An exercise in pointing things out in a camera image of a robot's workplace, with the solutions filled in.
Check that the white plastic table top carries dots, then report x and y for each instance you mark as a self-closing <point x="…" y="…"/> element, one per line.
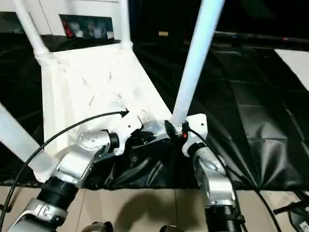
<point x="87" y="82"/>

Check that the white plastic table leg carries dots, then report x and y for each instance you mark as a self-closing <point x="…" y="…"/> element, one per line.
<point x="198" y="53"/>
<point x="31" y="29"/>
<point x="19" y="140"/>
<point x="124" y="24"/>

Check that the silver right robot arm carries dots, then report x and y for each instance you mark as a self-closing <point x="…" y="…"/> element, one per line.
<point x="212" y="179"/>

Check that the black work mat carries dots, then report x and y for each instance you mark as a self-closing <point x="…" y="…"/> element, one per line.
<point x="251" y="111"/>

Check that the dark left robot foot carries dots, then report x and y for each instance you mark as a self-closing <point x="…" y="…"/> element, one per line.
<point x="96" y="227"/>

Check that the small tan tag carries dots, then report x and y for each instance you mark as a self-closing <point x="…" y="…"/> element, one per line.
<point x="163" y="34"/>

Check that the red bottle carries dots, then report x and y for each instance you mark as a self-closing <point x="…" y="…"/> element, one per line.
<point x="68" y="31"/>

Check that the white flat board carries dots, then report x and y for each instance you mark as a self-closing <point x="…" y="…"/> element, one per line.
<point x="295" y="65"/>

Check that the white cabinet with glass doors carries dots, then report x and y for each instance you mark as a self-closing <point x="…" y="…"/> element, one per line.
<point x="87" y="7"/>

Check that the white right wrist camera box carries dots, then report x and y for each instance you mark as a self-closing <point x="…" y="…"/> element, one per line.
<point x="195" y="126"/>

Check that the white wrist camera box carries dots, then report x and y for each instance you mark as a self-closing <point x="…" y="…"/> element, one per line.
<point x="126" y="126"/>
<point x="195" y="126"/>

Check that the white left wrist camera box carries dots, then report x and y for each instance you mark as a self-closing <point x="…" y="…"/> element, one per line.
<point x="126" y="126"/>

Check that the black rail bar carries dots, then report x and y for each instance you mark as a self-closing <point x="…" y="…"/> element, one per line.
<point x="260" y="37"/>

